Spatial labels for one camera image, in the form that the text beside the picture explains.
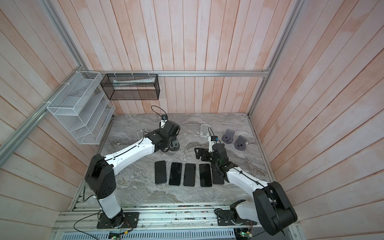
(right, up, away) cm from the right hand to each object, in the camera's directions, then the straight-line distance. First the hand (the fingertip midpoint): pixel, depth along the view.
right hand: (200, 149), depth 88 cm
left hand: (-20, +9, -1) cm, 22 cm away
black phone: (-25, -15, +3) cm, 29 cm away
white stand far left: (-47, +9, +24) cm, 53 cm away
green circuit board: (+20, -39, -18) cm, 47 cm away
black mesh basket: (-48, +42, +17) cm, 66 cm away
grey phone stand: (+27, +3, +10) cm, 29 cm away
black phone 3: (-7, -16, +2) cm, 18 cm away
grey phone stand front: (+20, +6, +13) cm, 25 cm away
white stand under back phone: (+5, +10, +21) cm, 24 cm away
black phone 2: (-15, -15, 0) cm, 21 cm away
